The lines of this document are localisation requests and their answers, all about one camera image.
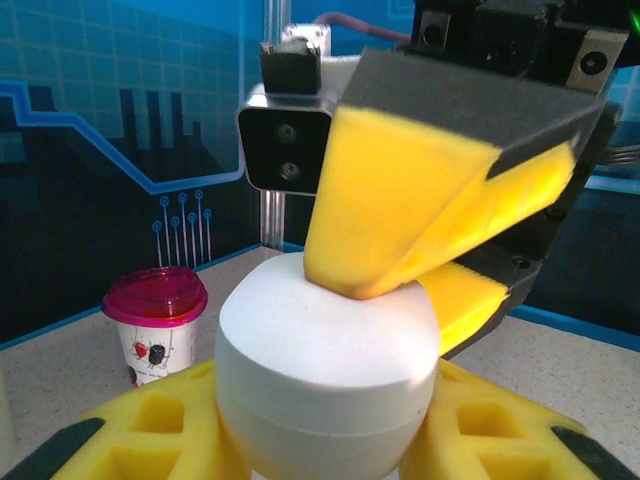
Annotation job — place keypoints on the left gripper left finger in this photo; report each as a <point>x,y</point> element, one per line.
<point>130,435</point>

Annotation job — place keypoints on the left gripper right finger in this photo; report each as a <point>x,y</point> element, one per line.
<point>500,440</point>

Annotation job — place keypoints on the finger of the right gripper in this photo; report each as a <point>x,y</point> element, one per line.
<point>390,200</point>
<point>465,305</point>

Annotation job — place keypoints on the pink lid paper cup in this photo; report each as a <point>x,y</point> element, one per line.
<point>150,345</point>

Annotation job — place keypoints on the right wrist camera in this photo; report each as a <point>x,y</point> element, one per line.
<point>285,145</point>

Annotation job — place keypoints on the aluminium frame post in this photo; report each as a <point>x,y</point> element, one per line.
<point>272,220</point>

